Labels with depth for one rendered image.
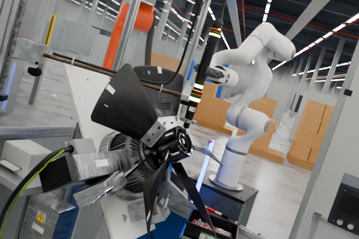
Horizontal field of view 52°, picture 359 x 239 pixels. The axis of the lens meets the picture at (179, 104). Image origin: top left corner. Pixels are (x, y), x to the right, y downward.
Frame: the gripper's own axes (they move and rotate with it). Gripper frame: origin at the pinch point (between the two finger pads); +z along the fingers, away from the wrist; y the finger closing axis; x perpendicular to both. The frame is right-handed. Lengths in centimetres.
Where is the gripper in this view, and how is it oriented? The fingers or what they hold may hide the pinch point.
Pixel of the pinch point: (203, 69)
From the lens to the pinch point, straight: 141.4
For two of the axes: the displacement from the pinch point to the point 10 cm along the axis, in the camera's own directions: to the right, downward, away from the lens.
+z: -4.4, -0.5, -8.9
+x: 3.0, -9.5, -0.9
